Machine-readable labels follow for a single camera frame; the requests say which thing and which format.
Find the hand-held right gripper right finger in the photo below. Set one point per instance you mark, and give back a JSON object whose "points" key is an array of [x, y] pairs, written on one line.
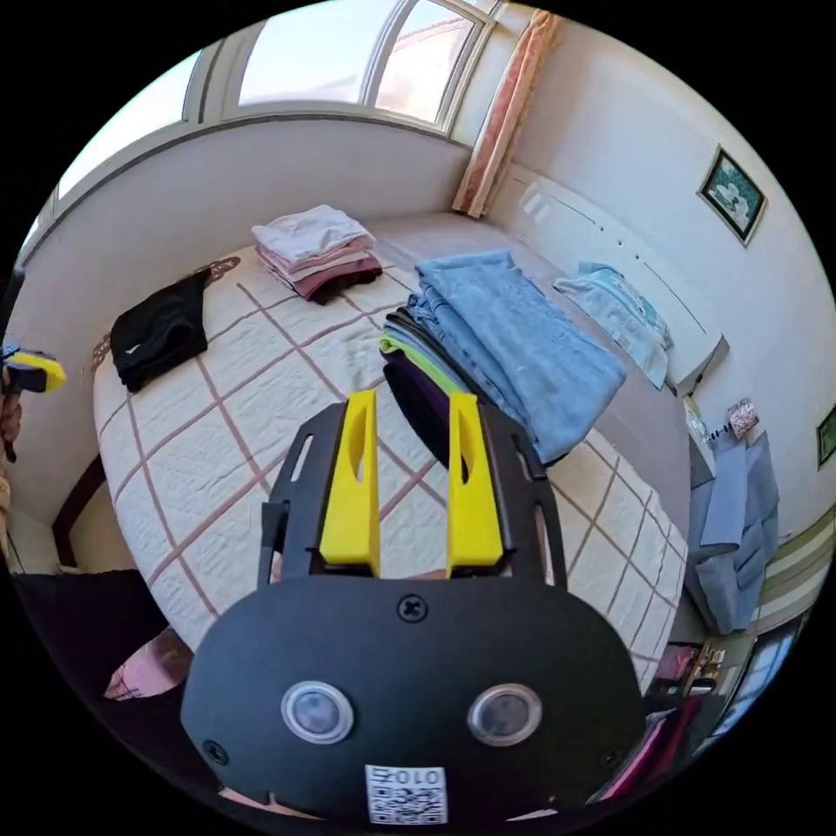
{"points": [[471, 503]]}

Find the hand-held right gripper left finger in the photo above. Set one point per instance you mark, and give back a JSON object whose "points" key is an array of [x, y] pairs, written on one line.
{"points": [[353, 496]]}

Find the person's left hand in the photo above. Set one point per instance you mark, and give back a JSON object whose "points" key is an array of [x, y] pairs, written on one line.
{"points": [[9, 424]]}

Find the black garment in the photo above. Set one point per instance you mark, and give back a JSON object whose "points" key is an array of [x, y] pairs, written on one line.
{"points": [[160, 333]]}

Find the bed with checked white quilt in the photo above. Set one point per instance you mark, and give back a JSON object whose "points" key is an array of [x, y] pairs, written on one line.
{"points": [[261, 418]]}

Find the pile of blue dark clothes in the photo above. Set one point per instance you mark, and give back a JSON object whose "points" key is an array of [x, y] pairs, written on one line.
{"points": [[516, 346]]}

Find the pile of white pink clothes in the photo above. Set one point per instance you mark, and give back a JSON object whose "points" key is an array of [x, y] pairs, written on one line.
{"points": [[313, 251]]}

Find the person's body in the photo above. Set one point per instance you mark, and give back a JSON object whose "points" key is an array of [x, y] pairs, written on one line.
{"points": [[85, 627]]}

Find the blue cloth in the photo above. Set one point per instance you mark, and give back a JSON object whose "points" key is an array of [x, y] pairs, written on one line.
{"points": [[738, 522]]}

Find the patterned table lamp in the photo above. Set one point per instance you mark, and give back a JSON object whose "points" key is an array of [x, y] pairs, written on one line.
{"points": [[743, 418]]}

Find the pink patterned curtain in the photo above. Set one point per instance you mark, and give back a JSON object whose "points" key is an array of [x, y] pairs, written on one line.
{"points": [[506, 117]]}

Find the framed flower picture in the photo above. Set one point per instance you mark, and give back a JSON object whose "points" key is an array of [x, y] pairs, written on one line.
{"points": [[733, 194]]}

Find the window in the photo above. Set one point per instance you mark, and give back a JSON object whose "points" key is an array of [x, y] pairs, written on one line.
{"points": [[339, 59]]}

